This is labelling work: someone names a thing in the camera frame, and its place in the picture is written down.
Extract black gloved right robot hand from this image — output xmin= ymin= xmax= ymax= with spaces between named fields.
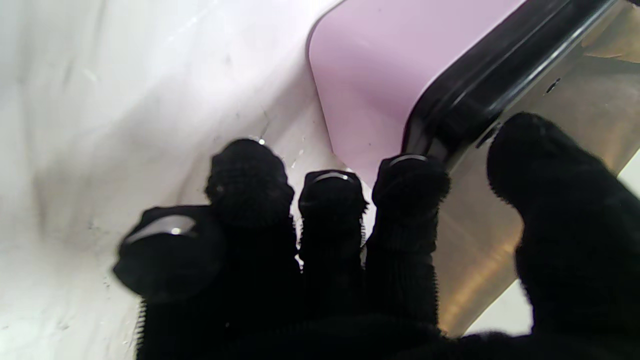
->
xmin=112 ymin=112 xmax=640 ymax=360

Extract pink tissue box cover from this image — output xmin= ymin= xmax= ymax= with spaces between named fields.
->
xmin=306 ymin=0 xmax=528 ymax=188

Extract brown leather sofa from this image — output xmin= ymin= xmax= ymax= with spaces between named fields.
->
xmin=432 ymin=0 xmax=640 ymax=338

